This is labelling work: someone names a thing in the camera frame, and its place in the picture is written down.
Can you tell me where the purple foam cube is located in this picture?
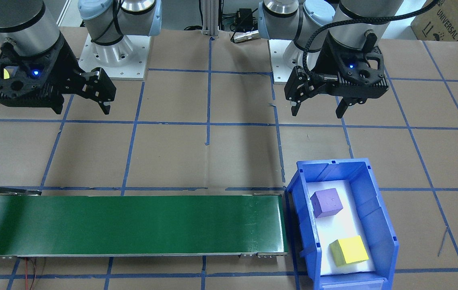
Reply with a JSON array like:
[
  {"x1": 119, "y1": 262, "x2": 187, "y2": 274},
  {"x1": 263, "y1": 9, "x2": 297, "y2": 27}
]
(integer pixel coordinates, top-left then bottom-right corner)
[{"x1": 310, "y1": 188, "x2": 344, "y2": 219}]

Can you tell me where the yellow foam cube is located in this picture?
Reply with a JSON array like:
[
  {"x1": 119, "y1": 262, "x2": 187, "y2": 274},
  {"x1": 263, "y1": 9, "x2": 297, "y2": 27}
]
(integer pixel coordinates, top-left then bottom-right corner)
[{"x1": 329, "y1": 235, "x2": 370, "y2": 267}]

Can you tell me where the silver metal connector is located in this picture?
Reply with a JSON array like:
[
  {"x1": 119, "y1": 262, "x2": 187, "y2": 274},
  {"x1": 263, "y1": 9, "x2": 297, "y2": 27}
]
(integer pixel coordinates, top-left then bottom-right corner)
[{"x1": 231, "y1": 30, "x2": 260, "y2": 43}]

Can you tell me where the black power adapter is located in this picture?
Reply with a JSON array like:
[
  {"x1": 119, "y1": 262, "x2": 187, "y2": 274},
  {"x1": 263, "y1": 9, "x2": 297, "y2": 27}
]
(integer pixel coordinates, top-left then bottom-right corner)
[{"x1": 235, "y1": 8, "x2": 257, "y2": 25}]

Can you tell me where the blue plastic storage bin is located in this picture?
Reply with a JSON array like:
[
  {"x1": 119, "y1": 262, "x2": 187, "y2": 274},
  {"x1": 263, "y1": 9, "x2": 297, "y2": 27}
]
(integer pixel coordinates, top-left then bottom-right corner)
[{"x1": 286, "y1": 158, "x2": 400, "y2": 290}]

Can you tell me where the green conveyor belt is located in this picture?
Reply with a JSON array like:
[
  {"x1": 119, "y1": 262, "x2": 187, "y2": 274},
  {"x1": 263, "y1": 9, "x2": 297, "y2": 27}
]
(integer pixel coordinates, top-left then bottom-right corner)
[{"x1": 0, "y1": 186, "x2": 289, "y2": 260}]

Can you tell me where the brown cardboard box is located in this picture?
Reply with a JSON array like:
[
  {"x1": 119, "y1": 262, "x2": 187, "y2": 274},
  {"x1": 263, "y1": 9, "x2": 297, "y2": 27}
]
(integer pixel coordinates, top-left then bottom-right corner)
[{"x1": 410, "y1": 0, "x2": 458, "y2": 43}]

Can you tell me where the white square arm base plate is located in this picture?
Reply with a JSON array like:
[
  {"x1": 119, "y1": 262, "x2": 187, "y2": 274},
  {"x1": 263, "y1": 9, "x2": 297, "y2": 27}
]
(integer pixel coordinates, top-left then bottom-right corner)
[
  {"x1": 268, "y1": 39, "x2": 298, "y2": 84},
  {"x1": 78, "y1": 33, "x2": 151, "y2": 81}
]

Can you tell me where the black braided cable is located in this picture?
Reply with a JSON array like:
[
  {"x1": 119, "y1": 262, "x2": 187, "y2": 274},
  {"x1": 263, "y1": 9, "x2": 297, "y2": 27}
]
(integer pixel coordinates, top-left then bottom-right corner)
[{"x1": 303, "y1": 0, "x2": 443, "y2": 79}]

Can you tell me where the thin red wire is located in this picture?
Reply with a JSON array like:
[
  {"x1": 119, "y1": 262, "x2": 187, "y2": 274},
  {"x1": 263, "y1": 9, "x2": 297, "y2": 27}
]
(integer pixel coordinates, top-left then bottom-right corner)
[{"x1": 23, "y1": 258, "x2": 38, "y2": 290}]

